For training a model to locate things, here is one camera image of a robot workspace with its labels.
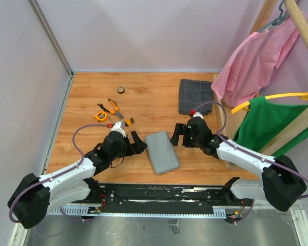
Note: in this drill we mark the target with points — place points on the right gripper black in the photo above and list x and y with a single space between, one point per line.
181 129

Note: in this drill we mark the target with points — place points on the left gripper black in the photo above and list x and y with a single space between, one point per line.
136 147

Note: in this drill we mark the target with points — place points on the grey plastic tool case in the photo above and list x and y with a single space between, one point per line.
161 153

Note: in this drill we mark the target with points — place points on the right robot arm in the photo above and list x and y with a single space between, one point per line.
279 182

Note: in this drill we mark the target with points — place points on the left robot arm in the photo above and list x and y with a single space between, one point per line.
36 196

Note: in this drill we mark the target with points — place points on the hex key set orange holder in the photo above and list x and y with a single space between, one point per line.
129 122

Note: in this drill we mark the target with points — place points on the dark grey checked cloth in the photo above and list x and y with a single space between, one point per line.
192 94

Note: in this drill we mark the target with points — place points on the orange black pliers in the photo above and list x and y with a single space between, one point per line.
115 111

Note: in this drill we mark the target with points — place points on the yellow tape measure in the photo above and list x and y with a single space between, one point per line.
101 116

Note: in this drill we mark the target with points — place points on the wooden clothes rack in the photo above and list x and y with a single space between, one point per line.
301 121

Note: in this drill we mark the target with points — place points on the green shirt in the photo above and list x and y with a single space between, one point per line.
264 121

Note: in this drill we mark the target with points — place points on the pink shirt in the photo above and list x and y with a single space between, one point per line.
251 65

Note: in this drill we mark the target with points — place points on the yellow clothes hanger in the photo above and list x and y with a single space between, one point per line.
301 95

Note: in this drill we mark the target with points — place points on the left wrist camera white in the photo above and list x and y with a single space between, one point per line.
119 127

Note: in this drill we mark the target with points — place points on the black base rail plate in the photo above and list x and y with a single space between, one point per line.
162 199

